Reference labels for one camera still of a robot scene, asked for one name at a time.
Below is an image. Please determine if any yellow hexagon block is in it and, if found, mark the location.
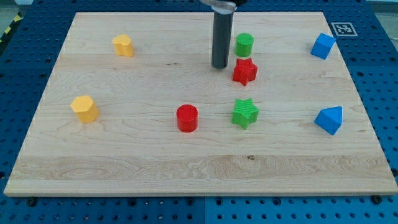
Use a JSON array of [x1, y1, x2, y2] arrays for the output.
[[70, 95, 99, 123]]

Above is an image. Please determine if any white fiducial marker tag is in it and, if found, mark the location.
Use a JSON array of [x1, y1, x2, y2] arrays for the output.
[[331, 22, 358, 37]]

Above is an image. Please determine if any blue cube block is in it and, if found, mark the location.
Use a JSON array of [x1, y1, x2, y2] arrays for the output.
[[310, 33, 336, 60]]

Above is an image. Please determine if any yellow heart block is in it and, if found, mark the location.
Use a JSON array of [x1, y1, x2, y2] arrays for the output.
[[112, 34, 134, 57]]

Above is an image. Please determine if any blue pentagon block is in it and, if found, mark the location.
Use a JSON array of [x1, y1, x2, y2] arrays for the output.
[[314, 106, 343, 135]]

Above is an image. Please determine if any wooden board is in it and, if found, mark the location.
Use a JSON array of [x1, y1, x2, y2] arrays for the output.
[[4, 12, 397, 197]]

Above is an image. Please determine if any silver rod mount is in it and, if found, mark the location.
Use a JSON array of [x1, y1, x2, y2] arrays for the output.
[[200, 0, 248, 14]]

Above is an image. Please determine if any green star block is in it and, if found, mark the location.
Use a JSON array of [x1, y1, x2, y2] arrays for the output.
[[231, 98, 259, 129]]

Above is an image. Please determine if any red star block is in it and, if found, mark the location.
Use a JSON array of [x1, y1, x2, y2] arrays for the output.
[[233, 58, 258, 86]]

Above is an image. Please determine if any red cylinder block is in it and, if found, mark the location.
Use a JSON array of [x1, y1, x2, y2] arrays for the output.
[[176, 104, 198, 133]]

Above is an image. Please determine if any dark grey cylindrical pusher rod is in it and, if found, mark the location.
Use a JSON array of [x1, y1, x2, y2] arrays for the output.
[[211, 11, 233, 69]]

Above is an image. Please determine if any green cylinder block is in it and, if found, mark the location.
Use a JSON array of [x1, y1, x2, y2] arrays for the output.
[[234, 33, 254, 57]]

